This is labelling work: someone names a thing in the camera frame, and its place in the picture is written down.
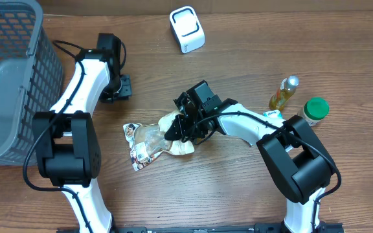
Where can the yellow liquid bottle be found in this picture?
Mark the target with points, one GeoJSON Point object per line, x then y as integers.
{"type": "Point", "coordinates": [285, 91]}

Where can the white barcode scanner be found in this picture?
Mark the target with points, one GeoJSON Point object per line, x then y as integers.
{"type": "Point", "coordinates": [187, 29]}

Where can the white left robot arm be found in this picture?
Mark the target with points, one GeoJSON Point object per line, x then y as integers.
{"type": "Point", "coordinates": [66, 145]}

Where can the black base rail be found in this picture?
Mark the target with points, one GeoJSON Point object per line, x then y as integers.
{"type": "Point", "coordinates": [206, 229]}

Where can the Kleenex tissue pack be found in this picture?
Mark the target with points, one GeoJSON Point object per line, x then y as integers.
{"type": "Point", "coordinates": [273, 114]}

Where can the green lid jar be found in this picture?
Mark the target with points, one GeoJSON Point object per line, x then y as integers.
{"type": "Point", "coordinates": [314, 110]}

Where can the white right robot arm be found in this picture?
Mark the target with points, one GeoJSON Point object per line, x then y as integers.
{"type": "Point", "coordinates": [297, 161]}

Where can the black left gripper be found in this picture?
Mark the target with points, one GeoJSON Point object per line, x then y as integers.
{"type": "Point", "coordinates": [125, 93]}

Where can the grey plastic basket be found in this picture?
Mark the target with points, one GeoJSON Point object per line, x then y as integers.
{"type": "Point", "coordinates": [31, 76]}

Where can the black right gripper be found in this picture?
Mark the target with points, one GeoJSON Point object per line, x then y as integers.
{"type": "Point", "coordinates": [188, 112]}

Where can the brown teal snack bag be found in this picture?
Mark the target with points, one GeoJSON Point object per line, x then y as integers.
{"type": "Point", "coordinates": [147, 142]}

